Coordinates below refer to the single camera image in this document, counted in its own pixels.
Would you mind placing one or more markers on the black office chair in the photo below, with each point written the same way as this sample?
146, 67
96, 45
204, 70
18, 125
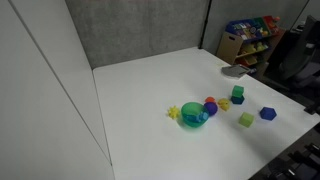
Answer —
298, 70

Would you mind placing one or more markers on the black partition corner post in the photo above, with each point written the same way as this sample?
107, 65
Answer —
200, 46

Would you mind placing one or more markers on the black equipment at table corner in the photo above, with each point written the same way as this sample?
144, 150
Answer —
300, 161

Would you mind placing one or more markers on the orange ball toy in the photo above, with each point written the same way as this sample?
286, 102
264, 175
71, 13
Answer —
210, 99

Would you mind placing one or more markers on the lime green cube block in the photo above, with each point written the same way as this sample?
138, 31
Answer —
246, 119

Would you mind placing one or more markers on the green translucent plastic bowl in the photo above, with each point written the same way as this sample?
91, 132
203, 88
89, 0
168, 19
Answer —
193, 108

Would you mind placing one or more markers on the grey flat tray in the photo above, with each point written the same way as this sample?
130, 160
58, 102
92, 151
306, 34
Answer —
234, 71

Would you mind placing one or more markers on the wooden toy bin shelf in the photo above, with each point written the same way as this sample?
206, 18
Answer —
250, 42

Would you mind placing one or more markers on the purple ball toy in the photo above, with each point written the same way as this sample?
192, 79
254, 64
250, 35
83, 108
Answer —
211, 107

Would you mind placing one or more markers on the blue toy inside bowl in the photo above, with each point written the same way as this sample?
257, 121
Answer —
199, 118

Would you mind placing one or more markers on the dark blue hexagon block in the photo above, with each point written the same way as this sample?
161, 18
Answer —
237, 100

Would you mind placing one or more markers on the yellow spiky ball toy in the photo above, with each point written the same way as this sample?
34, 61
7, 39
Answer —
173, 112

